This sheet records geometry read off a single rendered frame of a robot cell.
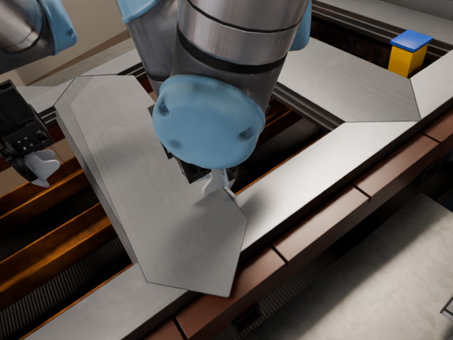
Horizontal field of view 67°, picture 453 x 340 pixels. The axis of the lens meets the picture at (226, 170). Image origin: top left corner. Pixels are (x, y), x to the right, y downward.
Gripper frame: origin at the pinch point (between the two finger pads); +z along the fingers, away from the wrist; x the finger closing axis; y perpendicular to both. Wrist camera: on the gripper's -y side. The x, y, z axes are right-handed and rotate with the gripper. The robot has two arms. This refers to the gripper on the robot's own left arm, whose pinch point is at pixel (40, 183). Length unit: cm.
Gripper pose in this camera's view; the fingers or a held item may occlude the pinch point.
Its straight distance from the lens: 76.4
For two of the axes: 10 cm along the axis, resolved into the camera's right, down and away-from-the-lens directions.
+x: -5.6, -5.5, 6.2
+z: 1.8, 6.5, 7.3
